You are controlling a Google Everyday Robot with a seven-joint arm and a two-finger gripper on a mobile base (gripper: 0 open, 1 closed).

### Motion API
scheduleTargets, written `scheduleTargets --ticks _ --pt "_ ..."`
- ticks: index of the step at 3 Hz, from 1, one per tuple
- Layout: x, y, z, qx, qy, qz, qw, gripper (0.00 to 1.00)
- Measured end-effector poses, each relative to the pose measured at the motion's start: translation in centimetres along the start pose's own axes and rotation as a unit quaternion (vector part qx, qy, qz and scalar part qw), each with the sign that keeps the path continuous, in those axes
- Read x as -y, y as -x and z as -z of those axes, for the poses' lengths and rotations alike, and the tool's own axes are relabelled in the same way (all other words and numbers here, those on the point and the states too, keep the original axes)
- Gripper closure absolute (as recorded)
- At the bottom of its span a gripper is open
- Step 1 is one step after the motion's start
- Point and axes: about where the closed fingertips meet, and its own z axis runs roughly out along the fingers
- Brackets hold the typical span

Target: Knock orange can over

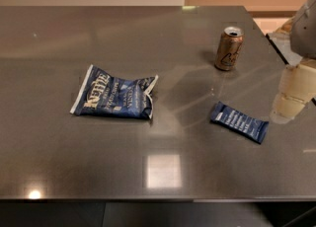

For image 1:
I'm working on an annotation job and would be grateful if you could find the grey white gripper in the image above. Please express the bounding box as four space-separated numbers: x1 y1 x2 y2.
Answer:
270 0 316 124

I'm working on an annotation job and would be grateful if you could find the orange soda can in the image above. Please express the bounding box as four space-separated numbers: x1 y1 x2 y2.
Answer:
214 27 244 71

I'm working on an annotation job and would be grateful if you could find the blue snack bar wrapper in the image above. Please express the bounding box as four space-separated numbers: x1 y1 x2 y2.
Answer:
210 102 269 144

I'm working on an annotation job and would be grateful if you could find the blue Kettle chips bag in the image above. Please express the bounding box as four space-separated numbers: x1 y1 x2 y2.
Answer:
70 65 158 119

